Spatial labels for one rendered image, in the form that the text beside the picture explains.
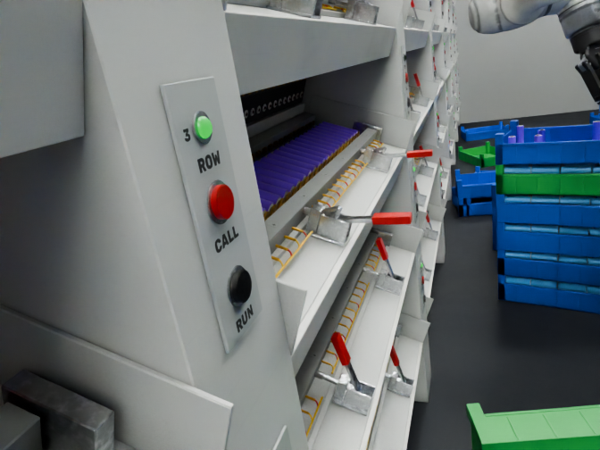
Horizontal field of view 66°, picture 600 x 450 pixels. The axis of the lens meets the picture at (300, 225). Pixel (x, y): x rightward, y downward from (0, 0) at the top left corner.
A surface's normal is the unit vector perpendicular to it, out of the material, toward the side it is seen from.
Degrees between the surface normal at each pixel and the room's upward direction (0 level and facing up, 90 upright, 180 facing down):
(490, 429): 0
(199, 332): 90
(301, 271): 21
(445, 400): 0
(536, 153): 90
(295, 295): 90
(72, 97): 111
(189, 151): 90
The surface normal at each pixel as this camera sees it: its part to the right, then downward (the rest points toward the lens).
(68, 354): -0.33, 0.36
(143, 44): 0.93, -0.04
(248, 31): 0.93, 0.30
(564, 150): -0.55, 0.36
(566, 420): -0.16, -0.93
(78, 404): 0.18, -0.88
